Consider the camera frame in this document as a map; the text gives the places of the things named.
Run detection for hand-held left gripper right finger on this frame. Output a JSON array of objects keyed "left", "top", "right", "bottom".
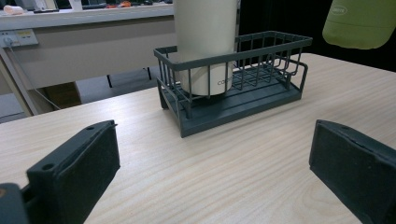
[{"left": 308, "top": 119, "right": 396, "bottom": 224}]

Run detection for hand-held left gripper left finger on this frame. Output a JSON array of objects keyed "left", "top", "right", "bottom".
[{"left": 26, "top": 119, "right": 121, "bottom": 224}]

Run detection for dark grey wire rack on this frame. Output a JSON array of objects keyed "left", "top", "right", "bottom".
[{"left": 152, "top": 30, "right": 314, "bottom": 139}]

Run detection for green bottle with white cap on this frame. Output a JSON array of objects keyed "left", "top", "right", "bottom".
[{"left": 321, "top": 0, "right": 396, "bottom": 50}]

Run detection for white tumbler with clear lid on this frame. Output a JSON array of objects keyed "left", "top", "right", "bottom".
[{"left": 173, "top": 0, "right": 241, "bottom": 97}]

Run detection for black chair legs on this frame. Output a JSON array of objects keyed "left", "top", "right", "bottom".
[{"left": 106, "top": 66, "right": 153, "bottom": 89}]

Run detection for beige office desk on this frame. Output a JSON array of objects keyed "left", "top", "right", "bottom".
[{"left": 0, "top": 3, "right": 176, "bottom": 119}]

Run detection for grey power socket panel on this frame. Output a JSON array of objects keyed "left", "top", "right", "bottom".
[{"left": 0, "top": 28, "right": 39, "bottom": 49}]

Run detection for black curtain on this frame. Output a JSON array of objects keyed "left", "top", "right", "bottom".
[{"left": 238, "top": 0, "right": 396, "bottom": 73}]

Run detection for pink object on desk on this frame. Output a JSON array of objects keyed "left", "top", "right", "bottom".
[{"left": 3, "top": 5, "right": 25, "bottom": 16}]

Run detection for thin white cable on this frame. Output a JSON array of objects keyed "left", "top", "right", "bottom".
[{"left": 5, "top": 37, "right": 63, "bottom": 111}]

